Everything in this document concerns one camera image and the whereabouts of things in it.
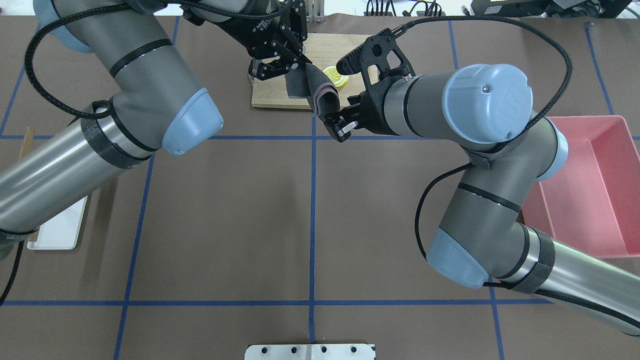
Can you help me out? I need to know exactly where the grey microfibre cloth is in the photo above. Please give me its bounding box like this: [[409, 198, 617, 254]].
[[285, 63, 340, 117]]

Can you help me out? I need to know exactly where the bamboo cutting board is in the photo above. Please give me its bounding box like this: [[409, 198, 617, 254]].
[[251, 33, 379, 110]]

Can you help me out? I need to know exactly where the pink plastic bin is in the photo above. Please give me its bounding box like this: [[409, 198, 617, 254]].
[[522, 115, 640, 259]]

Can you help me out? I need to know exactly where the wooden towel rack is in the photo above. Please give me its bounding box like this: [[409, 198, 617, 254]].
[[18, 126, 36, 160]]

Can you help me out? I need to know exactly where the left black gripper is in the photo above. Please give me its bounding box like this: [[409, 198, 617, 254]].
[[220, 0, 313, 81]]

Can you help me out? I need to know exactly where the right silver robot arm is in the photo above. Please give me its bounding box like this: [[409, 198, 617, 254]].
[[324, 64, 639, 337]]

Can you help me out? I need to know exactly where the yellow lemon slice toy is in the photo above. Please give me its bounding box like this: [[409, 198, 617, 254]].
[[322, 65, 350, 89]]

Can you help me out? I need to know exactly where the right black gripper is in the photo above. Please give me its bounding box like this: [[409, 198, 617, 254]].
[[322, 92, 386, 143]]

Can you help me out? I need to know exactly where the white metal mounting plate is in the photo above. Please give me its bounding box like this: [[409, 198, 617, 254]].
[[244, 343, 377, 360]]

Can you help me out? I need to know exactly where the white rectangular tray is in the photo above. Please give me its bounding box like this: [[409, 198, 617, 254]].
[[26, 196, 89, 251]]

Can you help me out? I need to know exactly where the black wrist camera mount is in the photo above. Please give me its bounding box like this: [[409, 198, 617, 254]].
[[336, 25, 416, 98]]

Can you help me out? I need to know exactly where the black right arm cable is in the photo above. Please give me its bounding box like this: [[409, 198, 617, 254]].
[[390, 15, 640, 321]]

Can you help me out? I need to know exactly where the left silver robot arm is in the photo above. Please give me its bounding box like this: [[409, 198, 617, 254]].
[[0, 0, 223, 257]]

